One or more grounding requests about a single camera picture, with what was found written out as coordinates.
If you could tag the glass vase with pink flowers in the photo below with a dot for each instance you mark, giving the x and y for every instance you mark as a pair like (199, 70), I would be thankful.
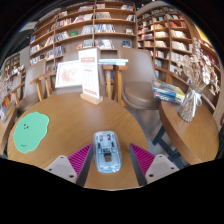
(2, 113)

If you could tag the transparent blue computer mouse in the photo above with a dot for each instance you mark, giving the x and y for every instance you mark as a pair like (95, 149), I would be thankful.
(107, 153)

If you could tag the green blob-shaped mouse pad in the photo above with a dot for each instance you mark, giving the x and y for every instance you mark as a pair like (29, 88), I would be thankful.
(31, 131)

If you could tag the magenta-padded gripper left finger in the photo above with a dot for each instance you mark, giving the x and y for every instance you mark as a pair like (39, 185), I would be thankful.
(60, 165)

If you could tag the white sign on wooden base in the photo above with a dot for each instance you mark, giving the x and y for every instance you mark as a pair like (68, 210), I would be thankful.
(89, 73)

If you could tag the glass vase with cream flowers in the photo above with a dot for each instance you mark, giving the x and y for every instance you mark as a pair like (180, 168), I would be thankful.
(190, 105)

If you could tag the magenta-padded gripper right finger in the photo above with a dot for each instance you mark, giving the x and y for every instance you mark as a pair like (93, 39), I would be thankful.
(161, 166)

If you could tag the curved wooden bookshelf unit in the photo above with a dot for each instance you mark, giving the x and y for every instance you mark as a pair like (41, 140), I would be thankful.
(163, 36)

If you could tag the white framed picture, red print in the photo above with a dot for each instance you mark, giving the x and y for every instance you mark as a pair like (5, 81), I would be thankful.
(68, 75)

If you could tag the small distant bookshelf unit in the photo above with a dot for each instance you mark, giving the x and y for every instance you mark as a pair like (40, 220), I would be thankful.
(13, 65)

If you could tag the stack of colourful books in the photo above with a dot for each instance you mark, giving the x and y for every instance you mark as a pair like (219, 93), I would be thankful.
(168, 91)

